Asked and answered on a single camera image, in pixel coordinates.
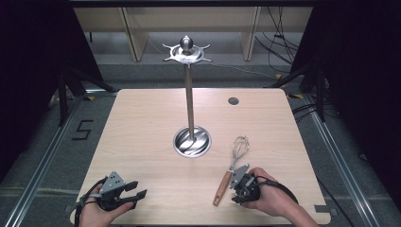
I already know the thin white floor cable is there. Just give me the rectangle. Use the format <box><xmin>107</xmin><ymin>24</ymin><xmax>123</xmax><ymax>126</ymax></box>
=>
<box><xmin>210</xmin><ymin>63</ymin><xmax>276</xmax><ymax>80</ymax></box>

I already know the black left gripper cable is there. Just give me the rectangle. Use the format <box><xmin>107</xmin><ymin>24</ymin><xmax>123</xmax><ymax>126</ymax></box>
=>
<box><xmin>74</xmin><ymin>176</ymin><xmax>109</xmax><ymax>227</ymax></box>

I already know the bundle of black floor cables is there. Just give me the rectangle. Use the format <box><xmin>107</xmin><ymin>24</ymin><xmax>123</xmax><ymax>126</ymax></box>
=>
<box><xmin>254</xmin><ymin>6</ymin><xmax>301</xmax><ymax>66</ymax></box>

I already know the wooden handled steel whisk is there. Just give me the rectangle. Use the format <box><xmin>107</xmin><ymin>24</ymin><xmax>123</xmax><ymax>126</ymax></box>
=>
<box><xmin>212</xmin><ymin>135</ymin><xmax>251</xmax><ymax>208</ymax></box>

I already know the black curtain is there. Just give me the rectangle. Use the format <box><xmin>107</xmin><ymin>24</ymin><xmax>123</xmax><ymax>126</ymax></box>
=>
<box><xmin>288</xmin><ymin>0</ymin><xmax>401</xmax><ymax>202</ymax></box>
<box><xmin>0</xmin><ymin>0</ymin><xmax>105</xmax><ymax>185</ymax></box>

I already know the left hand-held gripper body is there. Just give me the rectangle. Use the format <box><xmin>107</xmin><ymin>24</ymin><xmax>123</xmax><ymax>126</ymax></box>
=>
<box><xmin>96</xmin><ymin>170</ymin><xmax>138</xmax><ymax>212</ymax></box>

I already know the steel utensil stand with hooks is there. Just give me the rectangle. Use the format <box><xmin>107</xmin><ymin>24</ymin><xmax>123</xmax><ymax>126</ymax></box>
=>
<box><xmin>162</xmin><ymin>35</ymin><xmax>213</xmax><ymax>159</ymax></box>

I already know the aluminium floor rail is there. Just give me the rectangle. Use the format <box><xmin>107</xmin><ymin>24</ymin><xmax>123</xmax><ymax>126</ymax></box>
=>
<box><xmin>302</xmin><ymin>94</ymin><xmax>376</xmax><ymax>227</ymax></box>
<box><xmin>3</xmin><ymin>90</ymin><xmax>118</xmax><ymax>227</ymax></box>

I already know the person's left hand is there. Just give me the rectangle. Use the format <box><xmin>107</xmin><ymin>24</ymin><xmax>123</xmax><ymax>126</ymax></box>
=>
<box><xmin>78</xmin><ymin>183</ymin><xmax>135</xmax><ymax>227</ymax></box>

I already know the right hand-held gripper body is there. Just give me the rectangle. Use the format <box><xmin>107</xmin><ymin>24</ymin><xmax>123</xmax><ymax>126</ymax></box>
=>
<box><xmin>229</xmin><ymin>163</ymin><xmax>262</xmax><ymax>205</ymax></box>

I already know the light wooden desk frame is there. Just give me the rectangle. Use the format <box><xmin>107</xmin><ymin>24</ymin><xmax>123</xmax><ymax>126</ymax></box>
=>
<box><xmin>73</xmin><ymin>6</ymin><xmax>314</xmax><ymax>63</ymax></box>

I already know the black tripod stand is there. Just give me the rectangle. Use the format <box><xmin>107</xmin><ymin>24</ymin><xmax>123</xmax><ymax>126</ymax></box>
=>
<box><xmin>56</xmin><ymin>66</ymin><xmax>118</xmax><ymax>128</ymax></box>
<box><xmin>264</xmin><ymin>61</ymin><xmax>328</xmax><ymax>123</ymax></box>

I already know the black floor cable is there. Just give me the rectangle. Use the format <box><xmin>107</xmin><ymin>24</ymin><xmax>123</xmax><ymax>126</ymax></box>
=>
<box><xmin>316</xmin><ymin>177</ymin><xmax>357</xmax><ymax>227</ymax></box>

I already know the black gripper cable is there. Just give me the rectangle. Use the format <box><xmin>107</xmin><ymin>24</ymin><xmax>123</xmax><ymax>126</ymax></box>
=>
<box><xmin>254</xmin><ymin>175</ymin><xmax>300</xmax><ymax>204</ymax></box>
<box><xmin>74</xmin><ymin>176</ymin><xmax>109</xmax><ymax>227</ymax></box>

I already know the person's right hand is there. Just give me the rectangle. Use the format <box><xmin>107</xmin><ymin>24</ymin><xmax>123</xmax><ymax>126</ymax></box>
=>
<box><xmin>240</xmin><ymin>166</ymin><xmax>300</xmax><ymax>218</ymax></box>

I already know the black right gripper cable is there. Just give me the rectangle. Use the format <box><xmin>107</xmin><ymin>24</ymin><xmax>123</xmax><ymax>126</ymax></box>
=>
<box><xmin>254</xmin><ymin>175</ymin><xmax>300</xmax><ymax>204</ymax></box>

